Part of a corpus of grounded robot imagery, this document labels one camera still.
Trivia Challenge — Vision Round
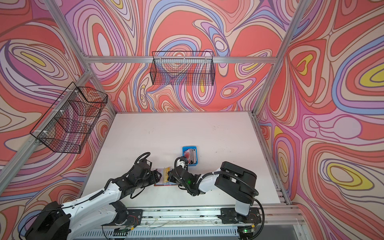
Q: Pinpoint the aluminium cage frame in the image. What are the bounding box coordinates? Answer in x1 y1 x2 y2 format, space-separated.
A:
1 1 312 193

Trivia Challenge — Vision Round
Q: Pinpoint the stack of credit cards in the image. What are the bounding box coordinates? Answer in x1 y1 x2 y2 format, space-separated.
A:
184 148 198 165

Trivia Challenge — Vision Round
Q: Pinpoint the black wire basket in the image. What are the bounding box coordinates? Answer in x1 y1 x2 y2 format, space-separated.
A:
150 50 216 86
30 82 108 154

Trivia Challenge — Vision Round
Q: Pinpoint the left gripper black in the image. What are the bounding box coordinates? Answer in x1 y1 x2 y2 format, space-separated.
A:
135 169 164 190

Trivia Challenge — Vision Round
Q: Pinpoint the yellow credit card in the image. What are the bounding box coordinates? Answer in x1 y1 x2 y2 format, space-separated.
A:
162 167 172 186

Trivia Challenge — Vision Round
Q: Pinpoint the black wire basket left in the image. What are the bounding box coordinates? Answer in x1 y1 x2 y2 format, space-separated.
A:
30 82 108 154

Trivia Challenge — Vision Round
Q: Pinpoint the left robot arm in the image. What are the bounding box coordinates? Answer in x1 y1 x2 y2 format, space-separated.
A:
24 152 162 240

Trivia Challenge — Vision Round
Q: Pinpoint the blue plastic card tray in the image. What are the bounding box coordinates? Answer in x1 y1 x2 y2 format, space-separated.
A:
182 146 198 166

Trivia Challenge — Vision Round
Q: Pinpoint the black wire basket back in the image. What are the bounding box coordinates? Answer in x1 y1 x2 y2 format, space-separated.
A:
150 50 216 86

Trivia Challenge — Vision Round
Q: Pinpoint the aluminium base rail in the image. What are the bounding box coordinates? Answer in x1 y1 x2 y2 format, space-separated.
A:
75 205 311 240

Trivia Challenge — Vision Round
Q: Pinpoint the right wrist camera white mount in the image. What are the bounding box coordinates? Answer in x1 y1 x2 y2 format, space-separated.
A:
174 157 188 170

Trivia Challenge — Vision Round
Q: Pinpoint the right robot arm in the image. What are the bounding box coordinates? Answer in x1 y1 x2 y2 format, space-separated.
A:
165 157 264 226

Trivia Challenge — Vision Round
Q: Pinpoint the red leather card holder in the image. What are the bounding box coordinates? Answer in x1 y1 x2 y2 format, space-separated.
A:
155 167 178 187

